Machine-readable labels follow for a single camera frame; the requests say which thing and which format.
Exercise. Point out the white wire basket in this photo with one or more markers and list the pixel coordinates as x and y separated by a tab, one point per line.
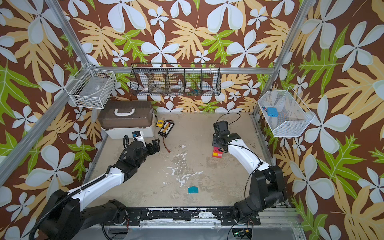
92	88
294	115

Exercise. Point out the white wire basket right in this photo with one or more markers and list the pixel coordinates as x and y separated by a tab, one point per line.
294	115

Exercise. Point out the black wire basket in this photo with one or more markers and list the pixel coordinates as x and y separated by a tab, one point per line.
195	79

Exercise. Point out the small yellow connector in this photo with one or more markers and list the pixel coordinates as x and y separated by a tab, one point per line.
160	123

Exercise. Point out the black charger board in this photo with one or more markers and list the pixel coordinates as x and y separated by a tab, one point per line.
166	128

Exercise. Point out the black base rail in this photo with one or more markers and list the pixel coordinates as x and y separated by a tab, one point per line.
219	216

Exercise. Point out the teal arch block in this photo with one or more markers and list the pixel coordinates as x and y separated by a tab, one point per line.
193	190

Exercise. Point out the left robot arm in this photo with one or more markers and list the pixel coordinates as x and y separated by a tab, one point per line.
67	213

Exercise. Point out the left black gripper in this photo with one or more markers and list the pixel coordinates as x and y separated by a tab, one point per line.
156	146

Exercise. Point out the white wire basket left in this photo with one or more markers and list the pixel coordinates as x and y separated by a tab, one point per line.
92	88

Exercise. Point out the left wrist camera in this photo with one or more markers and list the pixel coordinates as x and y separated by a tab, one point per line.
138	136

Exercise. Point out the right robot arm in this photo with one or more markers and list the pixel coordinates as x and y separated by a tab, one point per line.
267	186

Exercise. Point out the white box brown lid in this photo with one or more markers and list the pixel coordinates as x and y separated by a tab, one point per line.
120	118

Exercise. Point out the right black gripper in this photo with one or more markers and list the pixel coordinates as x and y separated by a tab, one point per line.
217	142

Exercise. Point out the magenta wood block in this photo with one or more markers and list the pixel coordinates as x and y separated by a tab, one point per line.
217	151

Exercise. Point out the blue object in basket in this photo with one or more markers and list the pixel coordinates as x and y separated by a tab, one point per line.
272	112

